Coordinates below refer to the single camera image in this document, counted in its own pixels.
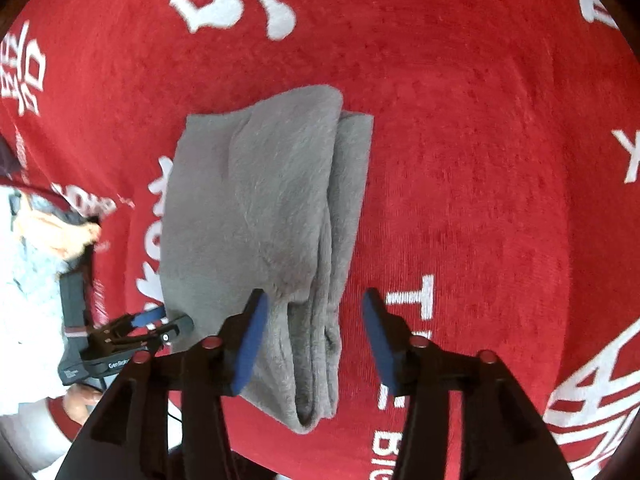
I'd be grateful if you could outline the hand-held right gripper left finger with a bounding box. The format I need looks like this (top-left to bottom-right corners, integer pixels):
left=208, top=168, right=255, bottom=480
left=54, top=288, right=271, bottom=480

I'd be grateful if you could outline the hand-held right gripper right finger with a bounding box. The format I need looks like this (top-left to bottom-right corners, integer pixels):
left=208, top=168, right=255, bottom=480
left=362, top=288, right=576, bottom=480

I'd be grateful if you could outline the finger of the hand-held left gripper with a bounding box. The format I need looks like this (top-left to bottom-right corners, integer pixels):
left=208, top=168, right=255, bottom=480
left=135, top=316, right=196, bottom=354
left=104, top=308, right=167, bottom=339

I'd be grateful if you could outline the grey small garment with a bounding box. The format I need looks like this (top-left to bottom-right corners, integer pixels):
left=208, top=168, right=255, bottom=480
left=161, top=85, right=375, bottom=435

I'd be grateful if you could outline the person's left forearm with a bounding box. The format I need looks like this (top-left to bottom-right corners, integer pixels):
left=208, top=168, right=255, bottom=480
left=0, top=397, right=85, bottom=476

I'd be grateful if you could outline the person's left hand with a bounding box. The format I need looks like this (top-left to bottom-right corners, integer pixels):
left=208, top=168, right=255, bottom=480
left=64, top=385, right=107, bottom=427

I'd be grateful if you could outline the tan object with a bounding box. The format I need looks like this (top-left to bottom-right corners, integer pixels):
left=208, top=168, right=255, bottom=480
left=15, top=210, right=102, bottom=262

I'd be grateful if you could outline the red printed blanket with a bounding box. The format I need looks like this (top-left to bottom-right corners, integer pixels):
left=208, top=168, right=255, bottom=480
left=0, top=0, right=640, bottom=480

